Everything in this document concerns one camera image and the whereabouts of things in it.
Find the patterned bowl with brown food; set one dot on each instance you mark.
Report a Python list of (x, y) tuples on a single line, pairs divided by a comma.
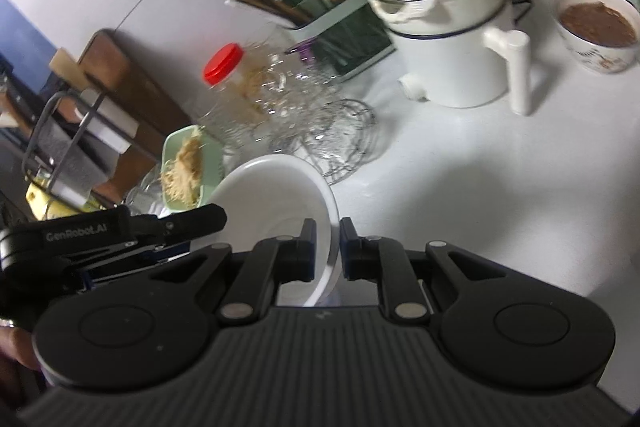
[(595, 24)]

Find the red lid plastic jar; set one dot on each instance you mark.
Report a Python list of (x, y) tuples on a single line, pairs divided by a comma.
[(222, 64)]

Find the grey speckled board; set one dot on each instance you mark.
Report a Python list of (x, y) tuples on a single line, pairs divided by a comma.
[(70, 157)]

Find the yellow labelled packet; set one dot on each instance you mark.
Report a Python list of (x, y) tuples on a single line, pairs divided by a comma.
[(45, 199)]

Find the person's left hand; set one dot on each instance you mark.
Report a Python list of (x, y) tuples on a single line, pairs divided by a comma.
[(17, 349)]

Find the wooden cutting board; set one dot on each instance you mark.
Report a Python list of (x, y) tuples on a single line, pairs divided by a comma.
[(135, 87)]

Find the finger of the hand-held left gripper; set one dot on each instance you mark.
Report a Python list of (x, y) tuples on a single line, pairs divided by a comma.
[(190, 222), (130, 264)]

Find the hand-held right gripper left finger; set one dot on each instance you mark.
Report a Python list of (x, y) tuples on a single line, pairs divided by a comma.
[(309, 252)]

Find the black metal rack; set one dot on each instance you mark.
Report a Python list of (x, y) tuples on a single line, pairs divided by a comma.
[(37, 132)]

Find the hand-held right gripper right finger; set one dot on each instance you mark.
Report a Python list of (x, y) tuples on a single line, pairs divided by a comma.
[(347, 252)]

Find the green white chopstick holder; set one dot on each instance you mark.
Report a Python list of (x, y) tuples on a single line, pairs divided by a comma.
[(350, 42)]

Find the white block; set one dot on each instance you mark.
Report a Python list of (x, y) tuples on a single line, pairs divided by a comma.
[(112, 122)]

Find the white bowl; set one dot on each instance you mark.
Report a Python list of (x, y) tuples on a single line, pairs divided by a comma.
[(270, 192)]

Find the beige sponge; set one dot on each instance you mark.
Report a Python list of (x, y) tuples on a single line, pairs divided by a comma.
[(65, 67)]

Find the white electric cooking pot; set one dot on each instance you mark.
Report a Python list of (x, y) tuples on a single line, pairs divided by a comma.
[(450, 67)]

